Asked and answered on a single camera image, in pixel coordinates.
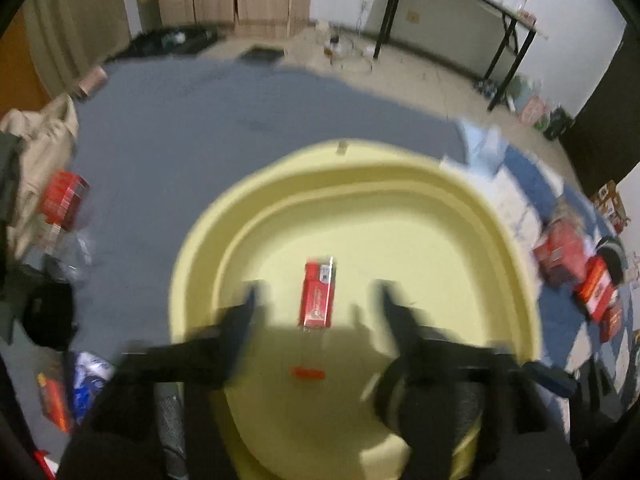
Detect yellow plastic basin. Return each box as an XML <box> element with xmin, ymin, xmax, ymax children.
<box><xmin>169</xmin><ymin>141</ymin><xmax>541</xmax><ymax>479</ymax></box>

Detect small red flat box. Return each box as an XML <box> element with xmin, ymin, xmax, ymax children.
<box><xmin>600</xmin><ymin>301</ymin><xmax>624</xmax><ymax>342</ymax></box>

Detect black folding table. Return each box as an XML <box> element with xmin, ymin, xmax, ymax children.
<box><xmin>372</xmin><ymin>0</ymin><xmax>547</xmax><ymax>112</ymax></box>

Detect blue white checkered rug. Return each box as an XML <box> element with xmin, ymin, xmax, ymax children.
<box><xmin>441</xmin><ymin>119</ymin><xmax>632</xmax><ymax>421</ymax></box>

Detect cardboard boxes by wall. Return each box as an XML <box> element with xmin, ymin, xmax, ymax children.
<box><xmin>590</xmin><ymin>180</ymin><xmax>630</xmax><ymax>234</ymax></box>

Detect black bag on floor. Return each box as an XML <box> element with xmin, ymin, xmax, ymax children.
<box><xmin>544</xmin><ymin>106</ymin><xmax>575</xmax><ymax>141</ymax></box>

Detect red tin box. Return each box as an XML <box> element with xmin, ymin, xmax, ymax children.
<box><xmin>40</xmin><ymin>170</ymin><xmax>90</xmax><ymax>232</ymax></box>

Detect pink bag on floor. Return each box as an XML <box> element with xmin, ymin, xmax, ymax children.
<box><xmin>520</xmin><ymin>96</ymin><xmax>547</xmax><ymax>127</ymax></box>

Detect black case on floor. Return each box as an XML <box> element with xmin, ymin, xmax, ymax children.
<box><xmin>105</xmin><ymin>24</ymin><xmax>224</xmax><ymax>63</ymax></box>

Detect red brown cigarette carton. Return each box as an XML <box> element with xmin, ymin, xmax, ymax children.
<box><xmin>533</xmin><ymin>219</ymin><xmax>587</xmax><ymax>287</ymax></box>

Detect beige cloth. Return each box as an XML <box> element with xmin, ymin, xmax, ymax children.
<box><xmin>1</xmin><ymin>93</ymin><xmax>79</xmax><ymax>260</ymax></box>

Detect black flat tray on floor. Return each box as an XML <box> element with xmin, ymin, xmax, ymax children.
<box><xmin>239</xmin><ymin>46</ymin><xmax>285</xmax><ymax>65</ymax></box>

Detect red white box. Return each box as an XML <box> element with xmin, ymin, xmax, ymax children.
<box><xmin>575</xmin><ymin>256</ymin><xmax>614</xmax><ymax>323</ymax></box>

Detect black white striped foam cylinder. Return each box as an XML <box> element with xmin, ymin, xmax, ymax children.
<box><xmin>597</xmin><ymin>236</ymin><xmax>628</xmax><ymax>286</ymax></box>

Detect grey bed sheet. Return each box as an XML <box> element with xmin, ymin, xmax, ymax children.
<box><xmin>0</xmin><ymin>56</ymin><xmax>469</xmax><ymax>461</ymax></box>

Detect red cigarette pack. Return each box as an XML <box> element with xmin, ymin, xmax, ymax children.
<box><xmin>298</xmin><ymin>257</ymin><xmax>335</xmax><ymax>330</ymax></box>

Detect dark door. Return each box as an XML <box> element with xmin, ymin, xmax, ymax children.
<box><xmin>560</xmin><ymin>26</ymin><xmax>640</xmax><ymax>196</ymax></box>

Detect power strip with cables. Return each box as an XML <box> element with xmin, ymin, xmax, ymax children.
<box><xmin>323</xmin><ymin>35</ymin><xmax>373</xmax><ymax>74</ymax></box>

